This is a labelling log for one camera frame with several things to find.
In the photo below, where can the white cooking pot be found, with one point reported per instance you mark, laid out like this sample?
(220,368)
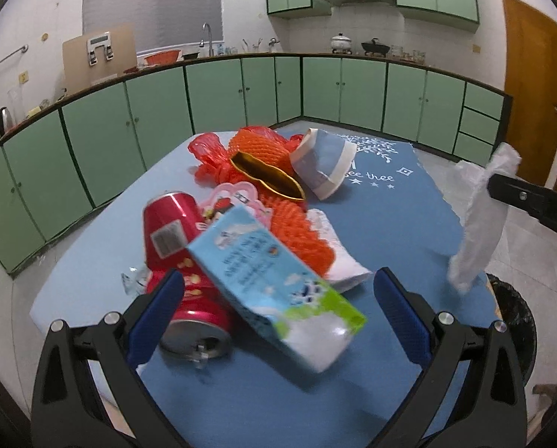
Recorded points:
(341,44)

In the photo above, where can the black wok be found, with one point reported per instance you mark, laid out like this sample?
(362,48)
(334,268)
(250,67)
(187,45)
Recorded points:
(374,48)

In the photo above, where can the red plastic bag with handles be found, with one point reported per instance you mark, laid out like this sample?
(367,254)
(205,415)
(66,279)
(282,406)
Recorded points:
(214,160)

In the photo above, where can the green lower kitchen cabinets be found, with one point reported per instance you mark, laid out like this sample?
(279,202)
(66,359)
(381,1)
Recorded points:
(76,156)

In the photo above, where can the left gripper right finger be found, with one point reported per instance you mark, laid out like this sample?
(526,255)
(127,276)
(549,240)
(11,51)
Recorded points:
(469,392)

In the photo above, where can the pink toy blister package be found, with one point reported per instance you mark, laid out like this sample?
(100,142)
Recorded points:
(227,195)

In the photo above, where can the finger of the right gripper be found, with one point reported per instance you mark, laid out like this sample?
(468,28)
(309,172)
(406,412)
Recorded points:
(538,202)

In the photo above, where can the steel kettle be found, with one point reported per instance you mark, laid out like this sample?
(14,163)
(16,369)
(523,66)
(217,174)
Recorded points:
(7,121)

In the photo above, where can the cardboard box with scale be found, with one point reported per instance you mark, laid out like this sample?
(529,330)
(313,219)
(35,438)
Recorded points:
(98,57)

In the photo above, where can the white plastic bag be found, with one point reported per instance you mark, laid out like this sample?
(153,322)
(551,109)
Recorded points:
(484,218)

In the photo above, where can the orange foam fruit net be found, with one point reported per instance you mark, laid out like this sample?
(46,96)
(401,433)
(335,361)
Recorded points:
(261,157)

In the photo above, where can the red basin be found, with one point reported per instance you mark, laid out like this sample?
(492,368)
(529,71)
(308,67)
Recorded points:
(163,58)

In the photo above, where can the window roller blind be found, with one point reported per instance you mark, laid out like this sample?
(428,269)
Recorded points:
(157,23)

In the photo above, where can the red soda can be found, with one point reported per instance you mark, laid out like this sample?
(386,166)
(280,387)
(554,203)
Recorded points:
(202,322)

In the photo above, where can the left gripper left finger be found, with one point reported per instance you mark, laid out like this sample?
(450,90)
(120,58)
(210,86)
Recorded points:
(67,410)

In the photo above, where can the chrome kitchen faucet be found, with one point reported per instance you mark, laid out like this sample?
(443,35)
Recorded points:
(206,43)

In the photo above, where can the black trash bin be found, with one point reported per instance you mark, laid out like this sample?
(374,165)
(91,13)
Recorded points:
(518,317)

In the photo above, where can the blue green milk carton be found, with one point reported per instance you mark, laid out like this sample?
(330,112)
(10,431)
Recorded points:
(279,296)

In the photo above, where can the blue white paper cup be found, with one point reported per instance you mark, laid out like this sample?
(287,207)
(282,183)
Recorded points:
(322,161)

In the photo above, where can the brown wooden door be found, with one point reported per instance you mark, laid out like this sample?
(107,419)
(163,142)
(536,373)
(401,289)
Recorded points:
(531,81)

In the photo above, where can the dark blue tree mat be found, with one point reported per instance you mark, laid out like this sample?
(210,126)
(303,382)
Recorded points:
(387,213)

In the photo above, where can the clear plastic wrapper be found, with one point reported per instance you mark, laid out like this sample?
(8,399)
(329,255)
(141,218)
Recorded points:
(135,282)

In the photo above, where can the red gold snack wrapper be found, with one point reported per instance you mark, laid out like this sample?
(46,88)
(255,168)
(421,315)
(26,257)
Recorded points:
(269,176)

